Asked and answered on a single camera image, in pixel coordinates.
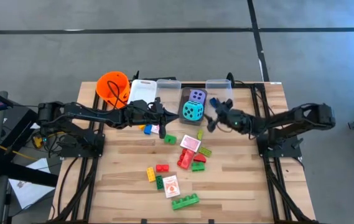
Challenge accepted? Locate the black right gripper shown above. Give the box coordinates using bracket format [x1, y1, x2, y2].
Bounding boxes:
[207, 98, 252, 134]

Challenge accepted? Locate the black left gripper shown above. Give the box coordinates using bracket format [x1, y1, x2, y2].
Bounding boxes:
[122, 97, 180, 139]

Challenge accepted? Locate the teal foam die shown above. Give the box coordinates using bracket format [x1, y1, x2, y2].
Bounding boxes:
[182, 100, 205, 121]

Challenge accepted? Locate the purple foam die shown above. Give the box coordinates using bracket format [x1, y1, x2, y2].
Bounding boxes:
[189, 89, 207, 105]

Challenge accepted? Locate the dark grey plastic bin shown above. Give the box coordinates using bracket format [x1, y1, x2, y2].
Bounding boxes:
[177, 86, 208, 126]

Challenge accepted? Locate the card deck red patterned back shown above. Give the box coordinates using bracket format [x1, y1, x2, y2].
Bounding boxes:
[179, 134, 202, 153]

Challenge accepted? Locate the lime green brick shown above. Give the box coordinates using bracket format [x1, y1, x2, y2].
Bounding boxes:
[198, 146, 213, 158]

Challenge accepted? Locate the large red brick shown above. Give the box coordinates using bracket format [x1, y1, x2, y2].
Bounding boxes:
[177, 148, 195, 170]

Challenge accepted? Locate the yellow brick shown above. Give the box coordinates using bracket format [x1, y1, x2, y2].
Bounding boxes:
[146, 167, 157, 183]

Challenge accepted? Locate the card deck orange face print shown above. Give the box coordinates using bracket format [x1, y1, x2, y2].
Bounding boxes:
[162, 174, 181, 199]

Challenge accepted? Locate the long green brick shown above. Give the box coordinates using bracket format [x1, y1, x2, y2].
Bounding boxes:
[171, 193, 200, 211]

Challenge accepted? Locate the clear plastic bin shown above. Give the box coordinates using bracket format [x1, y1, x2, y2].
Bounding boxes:
[205, 78, 235, 117]
[155, 78, 182, 116]

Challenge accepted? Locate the white plastic bin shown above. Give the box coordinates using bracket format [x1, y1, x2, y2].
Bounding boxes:
[127, 78, 158, 105]

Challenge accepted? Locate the orange smiley face bucket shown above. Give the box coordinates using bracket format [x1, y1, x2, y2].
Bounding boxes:
[96, 71, 131, 110]

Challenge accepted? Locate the yellow plug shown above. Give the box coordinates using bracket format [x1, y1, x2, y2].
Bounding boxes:
[32, 135, 44, 149]

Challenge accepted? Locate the black stand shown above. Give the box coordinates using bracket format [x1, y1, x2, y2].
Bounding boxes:
[0, 105, 60, 188]

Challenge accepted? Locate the white paper sheet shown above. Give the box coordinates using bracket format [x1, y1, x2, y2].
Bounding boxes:
[8, 157, 57, 210]

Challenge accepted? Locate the yellow cable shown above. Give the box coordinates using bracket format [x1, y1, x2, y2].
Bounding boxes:
[0, 145, 39, 162]

